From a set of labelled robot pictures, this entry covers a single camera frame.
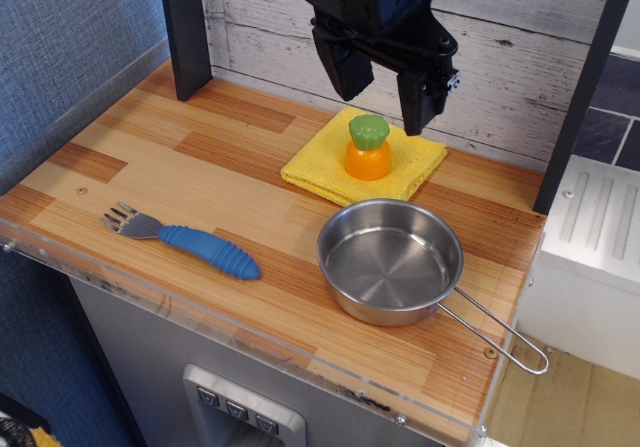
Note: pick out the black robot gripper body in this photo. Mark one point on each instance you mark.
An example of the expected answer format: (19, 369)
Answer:
(397, 34)

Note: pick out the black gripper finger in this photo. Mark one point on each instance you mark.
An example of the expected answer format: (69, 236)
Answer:
(349, 71)
(423, 96)

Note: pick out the orange toy carrot green top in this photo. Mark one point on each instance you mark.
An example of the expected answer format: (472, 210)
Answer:
(368, 149)

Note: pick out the white ribbed side unit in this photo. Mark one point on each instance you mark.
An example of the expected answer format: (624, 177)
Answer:
(583, 295)

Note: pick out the clear acrylic table edge guard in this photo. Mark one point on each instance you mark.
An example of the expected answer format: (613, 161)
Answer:
(149, 334)

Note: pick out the silver dispenser button panel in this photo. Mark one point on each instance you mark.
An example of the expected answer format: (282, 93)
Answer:
(227, 414)

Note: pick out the yellow black object floor corner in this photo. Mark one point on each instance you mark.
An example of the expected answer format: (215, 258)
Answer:
(15, 433)

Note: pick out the stainless steel pan wire handle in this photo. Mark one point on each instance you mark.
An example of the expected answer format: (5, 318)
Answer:
(392, 263)

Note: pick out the dark left frame post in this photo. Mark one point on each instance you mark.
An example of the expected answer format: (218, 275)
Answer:
(187, 36)

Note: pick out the dark frame post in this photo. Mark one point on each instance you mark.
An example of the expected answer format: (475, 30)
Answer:
(187, 36)
(617, 33)

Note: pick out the dark right frame post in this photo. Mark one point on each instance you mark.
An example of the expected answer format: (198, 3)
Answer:
(617, 33)

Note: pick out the blue handled metal fork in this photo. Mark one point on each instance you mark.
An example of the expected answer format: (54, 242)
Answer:
(220, 253)

